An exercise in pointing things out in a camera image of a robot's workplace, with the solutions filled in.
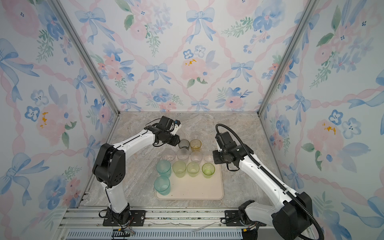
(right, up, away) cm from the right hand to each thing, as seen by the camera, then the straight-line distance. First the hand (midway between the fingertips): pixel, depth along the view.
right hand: (217, 155), depth 81 cm
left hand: (-22, +8, +12) cm, 26 cm away
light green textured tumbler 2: (-13, -10, +9) cm, 19 cm away
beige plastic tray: (-11, -19, +4) cm, 22 cm away
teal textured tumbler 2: (-30, -17, +2) cm, 35 cm away
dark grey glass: (-19, +4, +17) cm, 26 cm away
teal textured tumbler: (-31, -9, +7) cm, 33 cm away
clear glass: (-4, -3, +13) cm, 14 cm away
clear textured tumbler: (-29, -3, +14) cm, 32 cm away
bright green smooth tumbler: (-5, -10, +7) cm, 13 cm away
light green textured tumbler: (-22, -9, +8) cm, 25 cm away
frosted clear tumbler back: (-12, -3, +12) cm, 17 cm away
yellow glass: (-12, +3, +20) cm, 23 cm away
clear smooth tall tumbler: (-20, -2, +13) cm, 24 cm away
